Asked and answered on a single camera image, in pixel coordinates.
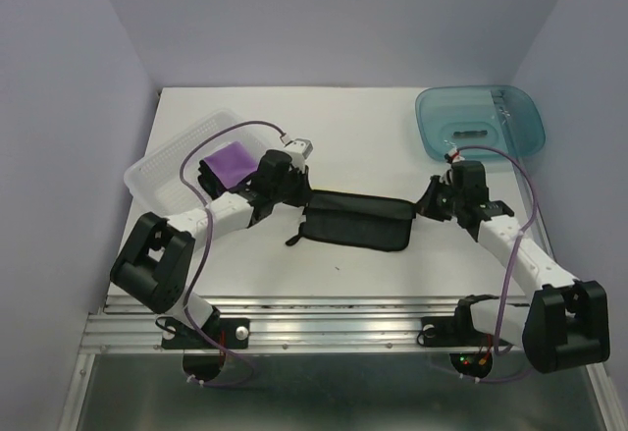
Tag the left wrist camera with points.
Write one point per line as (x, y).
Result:
(299, 148)

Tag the purple microfiber towel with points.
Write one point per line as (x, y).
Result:
(225, 169)

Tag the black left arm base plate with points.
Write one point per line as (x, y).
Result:
(231, 333)

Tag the aluminium mounting rail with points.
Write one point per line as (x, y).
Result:
(281, 325)

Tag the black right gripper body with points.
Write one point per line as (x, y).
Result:
(451, 199)

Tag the white perforated plastic basket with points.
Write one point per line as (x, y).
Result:
(154, 180)

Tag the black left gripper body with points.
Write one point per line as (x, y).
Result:
(290, 191)

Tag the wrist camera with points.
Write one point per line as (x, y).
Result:
(299, 148)
(450, 153)

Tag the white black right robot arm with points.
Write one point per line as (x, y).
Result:
(559, 321)

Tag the yellow and black towel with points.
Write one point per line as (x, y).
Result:
(357, 220)

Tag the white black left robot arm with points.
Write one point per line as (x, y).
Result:
(162, 257)

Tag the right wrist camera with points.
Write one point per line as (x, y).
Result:
(450, 153)

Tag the teal translucent plastic bin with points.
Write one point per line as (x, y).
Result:
(472, 117)

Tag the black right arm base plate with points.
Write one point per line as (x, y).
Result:
(451, 332)

